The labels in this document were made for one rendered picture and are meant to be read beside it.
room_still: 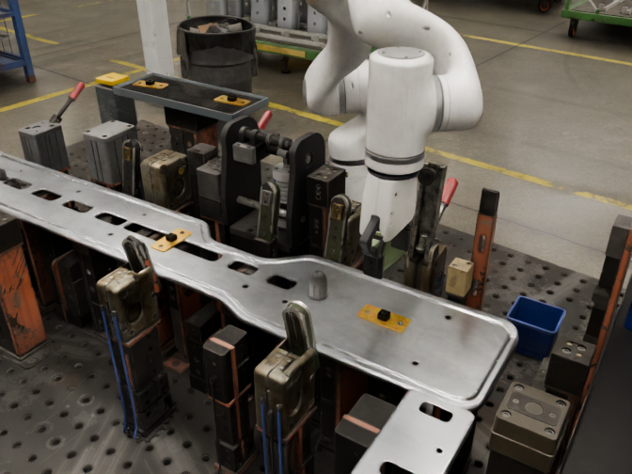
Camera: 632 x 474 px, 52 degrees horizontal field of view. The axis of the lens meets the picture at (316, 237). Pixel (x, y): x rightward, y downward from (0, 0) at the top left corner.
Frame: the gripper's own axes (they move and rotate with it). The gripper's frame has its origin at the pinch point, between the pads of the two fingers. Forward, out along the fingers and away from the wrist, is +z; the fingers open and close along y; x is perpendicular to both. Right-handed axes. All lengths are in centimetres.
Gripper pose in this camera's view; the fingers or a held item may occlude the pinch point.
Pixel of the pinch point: (387, 257)
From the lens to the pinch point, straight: 101.1
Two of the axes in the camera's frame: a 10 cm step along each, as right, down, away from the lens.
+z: 0.0, 8.6, 5.2
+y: -5.3, 4.4, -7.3
